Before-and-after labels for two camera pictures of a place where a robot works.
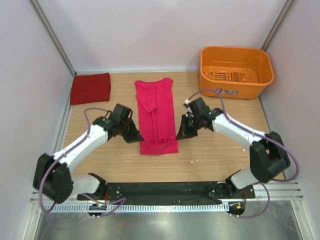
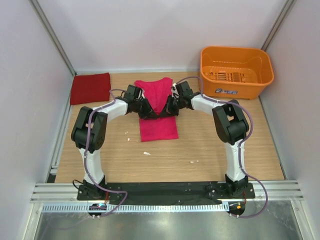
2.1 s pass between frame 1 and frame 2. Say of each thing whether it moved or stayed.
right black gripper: moved
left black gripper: moved
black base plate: stayed
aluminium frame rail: stayed
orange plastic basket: stayed
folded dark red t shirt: stayed
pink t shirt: moved
